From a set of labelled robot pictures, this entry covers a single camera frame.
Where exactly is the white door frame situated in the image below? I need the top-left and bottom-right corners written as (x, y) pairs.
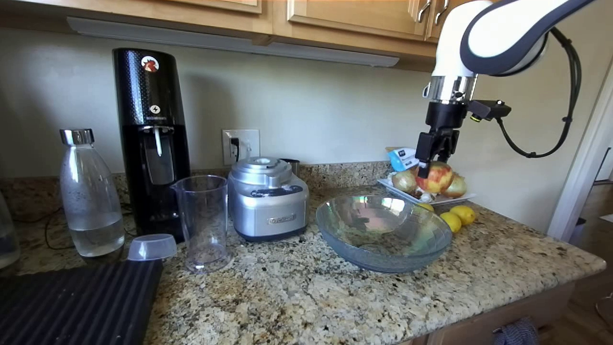
top-left (547, 64), bottom-right (613, 246)

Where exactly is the silver cabinet handle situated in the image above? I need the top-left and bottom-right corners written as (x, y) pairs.
top-left (434, 0), bottom-right (453, 28)
top-left (416, 0), bottom-right (435, 26)

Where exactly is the clear bottle with steel cap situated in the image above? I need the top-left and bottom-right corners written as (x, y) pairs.
top-left (58, 127), bottom-right (129, 261)

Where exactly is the clear glass bowl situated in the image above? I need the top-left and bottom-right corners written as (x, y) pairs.
top-left (313, 192), bottom-right (457, 277)

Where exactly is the wooden wall cabinet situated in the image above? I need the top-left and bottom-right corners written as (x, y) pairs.
top-left (0, 0), bottom-right (476, 74)

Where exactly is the translucent plastic lid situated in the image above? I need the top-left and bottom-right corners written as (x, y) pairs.
top-left (125, 233), bottom-right (181, 265)

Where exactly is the grey hanging towel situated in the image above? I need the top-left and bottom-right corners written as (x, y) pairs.
top-left (489, 319), bottom-right (545, 345)

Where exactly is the black soda maker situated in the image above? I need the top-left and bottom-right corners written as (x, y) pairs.
top-left (112, 47), bottom-right (194, 246)

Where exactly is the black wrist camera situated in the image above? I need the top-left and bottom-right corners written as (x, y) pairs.
top-left (466, 99), bottom-right (514, 125)

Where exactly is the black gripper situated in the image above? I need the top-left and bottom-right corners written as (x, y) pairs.
top-left (414, 100), bottom-right (470, 181)

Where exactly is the red yellow apple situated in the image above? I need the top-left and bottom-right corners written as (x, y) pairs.
top-left (414, 162), bottom-right (457, 198)

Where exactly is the yellow onion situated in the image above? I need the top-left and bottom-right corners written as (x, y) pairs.
top-left (443, 173), bottom-right (470, 202)
top-left (390, 169), bottom-right (422, 196)

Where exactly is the white wall outlet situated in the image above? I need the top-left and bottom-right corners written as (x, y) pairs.
top-left (221, 129), bottom-right (263, 169)

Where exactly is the black ribbed drying mat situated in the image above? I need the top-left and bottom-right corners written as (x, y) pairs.
top-left (0, 258), bottom-right (165, 345)

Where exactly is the black power plug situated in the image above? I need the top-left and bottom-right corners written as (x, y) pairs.
top-left (227, 137), bottom-right (244, 166)

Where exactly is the clear plastic measuring cup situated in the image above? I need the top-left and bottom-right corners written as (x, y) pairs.
top-left (169, 173), bottom-right (234, 275)

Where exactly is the white rectangular plate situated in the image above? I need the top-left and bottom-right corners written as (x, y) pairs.
top-left (376, 173), bottom-right (476, 212)

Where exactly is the blue white food bag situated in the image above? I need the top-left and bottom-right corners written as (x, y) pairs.
top-left (386, 146), bottom-right (422, 175)

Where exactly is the silver kitchen appliance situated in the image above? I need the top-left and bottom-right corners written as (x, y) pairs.
top-left (227, 156), bottom-right (313, 244)

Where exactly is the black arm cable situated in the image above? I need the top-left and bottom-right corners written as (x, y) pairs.
top-left (495, 28), bottom-right (585, 162)

